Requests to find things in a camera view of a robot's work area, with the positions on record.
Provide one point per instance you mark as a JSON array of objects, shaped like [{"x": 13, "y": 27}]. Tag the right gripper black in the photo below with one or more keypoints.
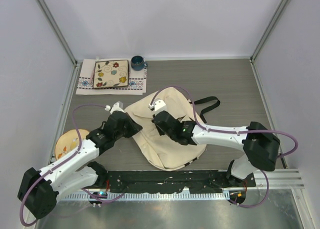
[{"x": 161, "y": 132}]

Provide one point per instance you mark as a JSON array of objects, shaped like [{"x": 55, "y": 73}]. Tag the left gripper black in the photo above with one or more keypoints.
[{"x": 134, "y": 127}]

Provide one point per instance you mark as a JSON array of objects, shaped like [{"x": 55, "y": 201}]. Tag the cream canvas backpack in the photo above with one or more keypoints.
[{"x": 159, "y": 150}]

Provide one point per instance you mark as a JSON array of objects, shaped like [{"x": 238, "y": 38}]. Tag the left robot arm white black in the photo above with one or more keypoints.
[{"x": 36, "y": 191}]

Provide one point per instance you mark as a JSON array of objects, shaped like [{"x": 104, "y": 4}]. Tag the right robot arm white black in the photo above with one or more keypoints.
[{"x": 260, "y": 148}]

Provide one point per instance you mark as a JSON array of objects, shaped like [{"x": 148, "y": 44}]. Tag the white patterned placemat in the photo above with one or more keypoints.
[{"x": 137, "y": 81}]

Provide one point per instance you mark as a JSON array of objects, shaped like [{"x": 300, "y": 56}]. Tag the round wooden bird coaster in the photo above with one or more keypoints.
[{"x": 66, "y": 143}]

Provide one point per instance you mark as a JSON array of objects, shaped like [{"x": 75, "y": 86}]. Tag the floral square ceramic plate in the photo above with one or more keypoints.
[{"x": 111, "y": 74}]

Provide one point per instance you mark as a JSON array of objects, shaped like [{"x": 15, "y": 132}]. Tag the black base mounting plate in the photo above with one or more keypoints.
[{"x": 169, "y": 182}]

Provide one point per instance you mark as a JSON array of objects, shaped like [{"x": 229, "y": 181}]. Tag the dark blue ceramic mug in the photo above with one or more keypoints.
[{"x": 138, "y": 63}]

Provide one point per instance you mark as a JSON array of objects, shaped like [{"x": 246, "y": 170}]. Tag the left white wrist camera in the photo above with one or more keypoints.
[{"x": 117, "y": 107}]

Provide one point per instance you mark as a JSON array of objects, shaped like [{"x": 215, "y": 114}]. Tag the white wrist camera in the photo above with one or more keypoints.
[
  {"x": 157, "y": 106},
  {"x": 117, "y": 107}
]

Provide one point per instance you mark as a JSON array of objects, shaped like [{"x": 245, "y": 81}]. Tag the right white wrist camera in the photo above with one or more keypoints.
[{"x": 157, "y": 106}]

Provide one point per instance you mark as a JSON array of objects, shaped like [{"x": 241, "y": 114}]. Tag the slotted grey cable duct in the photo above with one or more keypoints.
[{"x": 185, "y": 195}]

